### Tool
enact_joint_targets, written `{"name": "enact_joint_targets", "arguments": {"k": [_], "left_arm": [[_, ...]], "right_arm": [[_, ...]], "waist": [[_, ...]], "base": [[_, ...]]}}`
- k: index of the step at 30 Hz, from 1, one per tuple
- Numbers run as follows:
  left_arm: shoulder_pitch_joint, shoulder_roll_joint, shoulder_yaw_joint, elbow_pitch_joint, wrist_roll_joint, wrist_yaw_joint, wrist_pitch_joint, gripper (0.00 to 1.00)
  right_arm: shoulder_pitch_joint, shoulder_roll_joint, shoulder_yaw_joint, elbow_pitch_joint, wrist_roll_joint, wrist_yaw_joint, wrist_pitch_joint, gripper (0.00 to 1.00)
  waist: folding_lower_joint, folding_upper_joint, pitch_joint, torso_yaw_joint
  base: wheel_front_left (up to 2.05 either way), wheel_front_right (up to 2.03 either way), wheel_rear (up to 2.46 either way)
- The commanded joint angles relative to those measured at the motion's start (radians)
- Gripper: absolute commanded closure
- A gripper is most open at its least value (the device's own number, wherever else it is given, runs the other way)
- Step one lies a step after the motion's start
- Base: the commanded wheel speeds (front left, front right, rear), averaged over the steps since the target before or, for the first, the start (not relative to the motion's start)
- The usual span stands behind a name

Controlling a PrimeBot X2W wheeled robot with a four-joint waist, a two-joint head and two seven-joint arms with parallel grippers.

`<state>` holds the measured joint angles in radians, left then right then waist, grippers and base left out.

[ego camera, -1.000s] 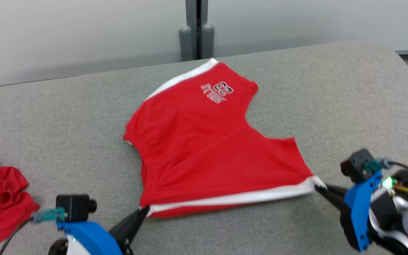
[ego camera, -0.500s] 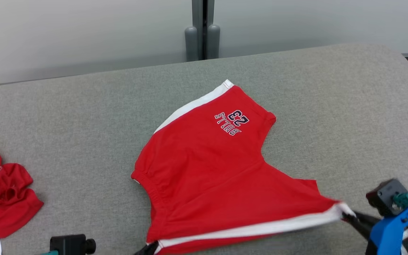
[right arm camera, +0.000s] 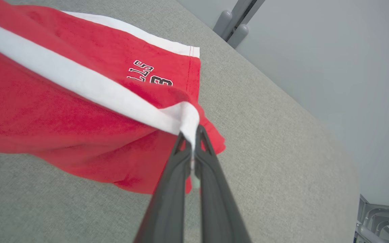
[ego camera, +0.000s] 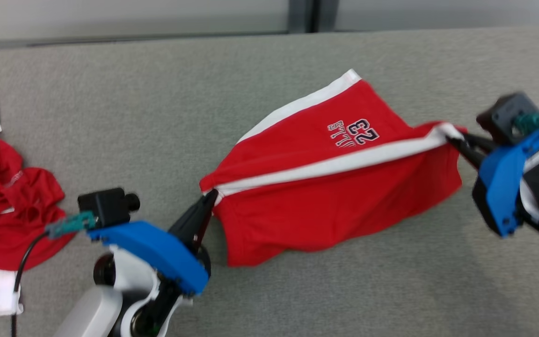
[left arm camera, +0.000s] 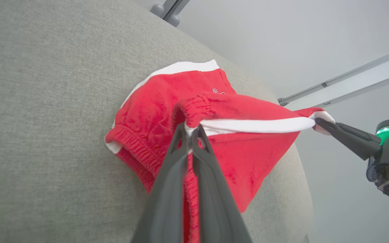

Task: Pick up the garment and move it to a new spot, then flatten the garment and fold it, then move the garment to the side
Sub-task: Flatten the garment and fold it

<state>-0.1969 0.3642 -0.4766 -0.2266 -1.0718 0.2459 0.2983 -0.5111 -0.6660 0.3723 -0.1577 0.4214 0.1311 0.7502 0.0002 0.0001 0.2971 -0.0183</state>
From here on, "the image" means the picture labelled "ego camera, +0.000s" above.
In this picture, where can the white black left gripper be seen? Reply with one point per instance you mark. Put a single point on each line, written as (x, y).
(138, 285)

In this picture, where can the red shorts with white stripes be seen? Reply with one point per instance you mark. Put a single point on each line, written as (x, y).
(325, 201)

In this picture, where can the red shirt with white sleeves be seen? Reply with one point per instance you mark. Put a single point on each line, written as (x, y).
(7, 206)

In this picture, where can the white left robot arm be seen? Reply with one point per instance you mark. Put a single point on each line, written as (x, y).
(89, 313)

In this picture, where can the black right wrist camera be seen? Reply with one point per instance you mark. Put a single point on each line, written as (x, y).
(503, 114)

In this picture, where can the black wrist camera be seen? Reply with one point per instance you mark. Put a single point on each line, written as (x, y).
(503, 114)
(105, 206)

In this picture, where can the blue right camera mount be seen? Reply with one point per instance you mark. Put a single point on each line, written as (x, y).
(501, 187)

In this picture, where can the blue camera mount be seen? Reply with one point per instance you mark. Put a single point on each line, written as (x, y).
(501, 187)
(157, 252)

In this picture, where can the blue left camera mount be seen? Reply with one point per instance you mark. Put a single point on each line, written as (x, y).
(157, 252)

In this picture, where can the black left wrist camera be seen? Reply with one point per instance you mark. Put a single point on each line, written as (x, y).
(105, 206)

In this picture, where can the grey metal partition post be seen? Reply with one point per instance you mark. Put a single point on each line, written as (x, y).
(314, 14)

